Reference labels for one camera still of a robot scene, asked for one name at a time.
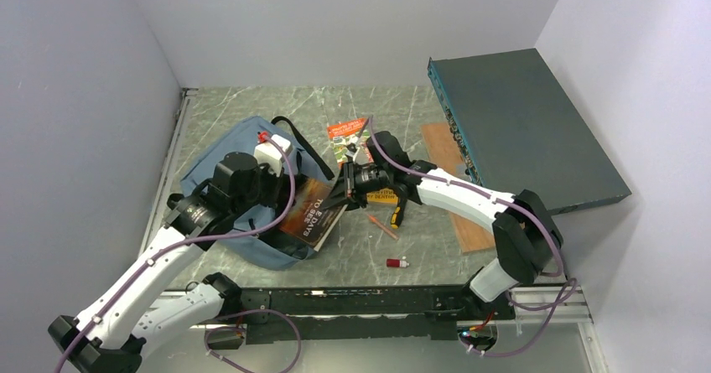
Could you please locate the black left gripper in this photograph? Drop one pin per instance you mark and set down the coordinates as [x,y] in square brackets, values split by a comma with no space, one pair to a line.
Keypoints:
[276,182]

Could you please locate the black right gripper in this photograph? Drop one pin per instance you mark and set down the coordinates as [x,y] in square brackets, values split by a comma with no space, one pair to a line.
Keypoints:
[339,195]

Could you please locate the dark Three Days book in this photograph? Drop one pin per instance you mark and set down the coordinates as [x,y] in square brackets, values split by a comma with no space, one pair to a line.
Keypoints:
[311,217]

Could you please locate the blue student backpack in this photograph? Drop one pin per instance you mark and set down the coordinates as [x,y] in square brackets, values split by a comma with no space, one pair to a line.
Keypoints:
[223,179]

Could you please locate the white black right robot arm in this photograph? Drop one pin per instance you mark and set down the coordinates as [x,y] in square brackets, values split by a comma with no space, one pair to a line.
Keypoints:
[526,238]

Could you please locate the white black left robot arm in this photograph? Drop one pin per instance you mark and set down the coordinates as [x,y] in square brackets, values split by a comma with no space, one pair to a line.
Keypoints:
[122,328]

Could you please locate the orange blue Treehouse book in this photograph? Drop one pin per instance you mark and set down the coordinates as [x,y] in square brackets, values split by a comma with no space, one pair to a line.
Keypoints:
[383,196]

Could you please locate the orange pencil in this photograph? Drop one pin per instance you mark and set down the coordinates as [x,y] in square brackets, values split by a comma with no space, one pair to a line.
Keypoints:
[381,226]

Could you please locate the orange green Treehouse book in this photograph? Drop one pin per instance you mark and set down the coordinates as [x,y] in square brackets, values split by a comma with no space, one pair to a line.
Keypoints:
[346,132]

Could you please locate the yellow black screwdriver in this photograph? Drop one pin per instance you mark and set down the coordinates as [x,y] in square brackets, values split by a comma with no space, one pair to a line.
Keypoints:
[398,213]

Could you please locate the small red white tube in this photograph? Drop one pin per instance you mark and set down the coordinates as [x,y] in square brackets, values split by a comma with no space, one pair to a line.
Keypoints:
[397,263]

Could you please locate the brown wooden board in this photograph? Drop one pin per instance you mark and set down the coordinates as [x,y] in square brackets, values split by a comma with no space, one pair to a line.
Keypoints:
[444,152]

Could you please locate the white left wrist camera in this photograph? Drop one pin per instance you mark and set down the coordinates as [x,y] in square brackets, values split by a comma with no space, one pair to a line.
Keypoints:
[272,150]

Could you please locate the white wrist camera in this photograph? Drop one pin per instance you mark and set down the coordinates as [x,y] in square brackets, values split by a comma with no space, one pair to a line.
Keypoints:
[352,152]
[272,150]

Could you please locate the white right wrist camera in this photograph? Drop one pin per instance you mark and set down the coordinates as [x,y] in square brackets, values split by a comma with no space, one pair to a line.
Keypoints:
[352,152]

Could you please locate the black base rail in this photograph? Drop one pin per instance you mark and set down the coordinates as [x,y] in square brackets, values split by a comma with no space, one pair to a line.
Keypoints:
[436,312]

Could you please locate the dark teal network switch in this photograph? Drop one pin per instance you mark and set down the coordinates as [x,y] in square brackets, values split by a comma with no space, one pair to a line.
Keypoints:
[517,129]

